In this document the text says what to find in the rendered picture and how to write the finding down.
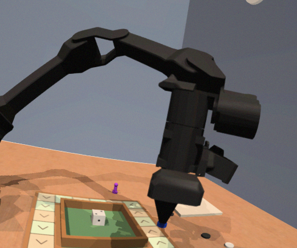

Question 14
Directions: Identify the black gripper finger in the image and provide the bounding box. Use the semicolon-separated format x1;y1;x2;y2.
154;199;178;224

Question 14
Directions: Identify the purple pawn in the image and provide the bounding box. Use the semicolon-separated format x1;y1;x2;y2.
112;183;118;194

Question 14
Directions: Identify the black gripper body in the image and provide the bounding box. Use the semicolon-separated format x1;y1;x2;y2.
147;121;205;207

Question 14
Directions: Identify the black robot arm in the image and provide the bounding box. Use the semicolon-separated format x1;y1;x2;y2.
0;27;261;184

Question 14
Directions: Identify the white die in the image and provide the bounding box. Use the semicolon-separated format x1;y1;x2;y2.
91;210;105;226

